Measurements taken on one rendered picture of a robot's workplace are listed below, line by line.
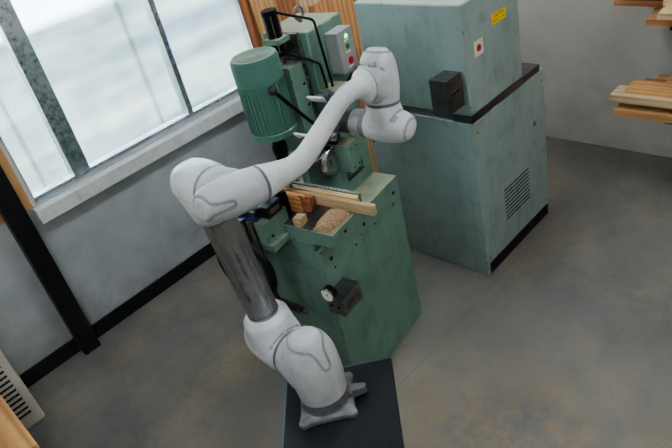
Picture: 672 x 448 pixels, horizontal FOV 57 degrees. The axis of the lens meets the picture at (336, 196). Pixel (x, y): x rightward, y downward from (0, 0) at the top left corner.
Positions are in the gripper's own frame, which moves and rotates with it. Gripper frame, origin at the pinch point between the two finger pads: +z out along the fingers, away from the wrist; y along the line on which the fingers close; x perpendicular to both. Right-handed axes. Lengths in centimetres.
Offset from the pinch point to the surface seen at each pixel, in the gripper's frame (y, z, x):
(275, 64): 15.8, 15.5, 6.0
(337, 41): 35.4, 7.6, -11.7
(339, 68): 28.8, 9.3, -19.9
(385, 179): 3, 5, -69
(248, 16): 85, 129, -71
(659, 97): 96, -74, -166
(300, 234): -34.7, 9.0, -30.3
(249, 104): 1.4, 24.1, 2.6
